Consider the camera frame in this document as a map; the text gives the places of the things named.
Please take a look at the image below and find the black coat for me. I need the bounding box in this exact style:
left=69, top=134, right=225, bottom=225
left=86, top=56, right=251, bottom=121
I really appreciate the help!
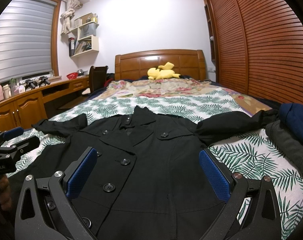
left=9, top=107, right=278, bottom=239

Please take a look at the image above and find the person left hand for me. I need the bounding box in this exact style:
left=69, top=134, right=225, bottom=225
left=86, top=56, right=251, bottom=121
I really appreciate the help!
left=0, top=174, right=12, bottom=211

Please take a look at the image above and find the wooden desk cabinet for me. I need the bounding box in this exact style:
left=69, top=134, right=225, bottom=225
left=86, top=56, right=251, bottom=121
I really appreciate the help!
left=0, top=76, right=89, bottom=131

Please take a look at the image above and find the palm leaf bedsheet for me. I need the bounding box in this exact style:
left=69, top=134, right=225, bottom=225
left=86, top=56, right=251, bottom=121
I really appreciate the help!
left=1, top=89, right=303, bottom=240

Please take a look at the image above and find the grey folded garment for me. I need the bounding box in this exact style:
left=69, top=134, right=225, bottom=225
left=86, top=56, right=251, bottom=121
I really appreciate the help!
left=265, top=120, right=303, bottom=176

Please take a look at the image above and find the red basket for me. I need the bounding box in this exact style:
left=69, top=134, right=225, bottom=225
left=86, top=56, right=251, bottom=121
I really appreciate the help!
left=66, top=72, right=78, bottom=80

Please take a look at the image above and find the dark wooden chair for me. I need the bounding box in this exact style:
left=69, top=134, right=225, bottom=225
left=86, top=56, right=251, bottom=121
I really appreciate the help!
left=82, top=66, right=108, bottom=96

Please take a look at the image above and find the grey window blind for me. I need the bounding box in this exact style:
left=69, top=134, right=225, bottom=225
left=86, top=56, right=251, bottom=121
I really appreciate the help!
left=0, top=0, right=57, bottom=82

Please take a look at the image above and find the navy folded garment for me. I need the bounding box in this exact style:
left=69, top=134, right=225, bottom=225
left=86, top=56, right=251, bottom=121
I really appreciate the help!
left=279, top=103, right=303, bottom=145

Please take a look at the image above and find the floral blanket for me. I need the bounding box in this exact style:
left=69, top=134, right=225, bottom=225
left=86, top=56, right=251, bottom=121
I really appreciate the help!
left=94, top=78, right=271, bottom=115

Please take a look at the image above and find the tied beige curtain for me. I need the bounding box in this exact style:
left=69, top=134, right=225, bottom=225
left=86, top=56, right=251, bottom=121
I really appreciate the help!
left=60, top=0, right=82, bottom=35

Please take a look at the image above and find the yellow plush toy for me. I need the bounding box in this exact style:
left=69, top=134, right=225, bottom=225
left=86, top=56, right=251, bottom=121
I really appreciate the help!
left=147, top=62, right=180, bottom=80

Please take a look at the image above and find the wooden headboard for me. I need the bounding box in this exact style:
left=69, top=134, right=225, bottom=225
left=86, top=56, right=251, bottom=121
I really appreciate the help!
left=115, top=49, right=206, bottom=81

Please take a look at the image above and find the wooden louvered wardrobe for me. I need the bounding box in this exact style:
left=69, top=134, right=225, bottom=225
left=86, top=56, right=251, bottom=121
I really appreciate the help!
left=204, top=0, right=303, bottom=104

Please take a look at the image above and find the white wall shelf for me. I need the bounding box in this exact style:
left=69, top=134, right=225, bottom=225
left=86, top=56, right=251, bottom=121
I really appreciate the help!
left=69, top=13, right=99, bottom=57

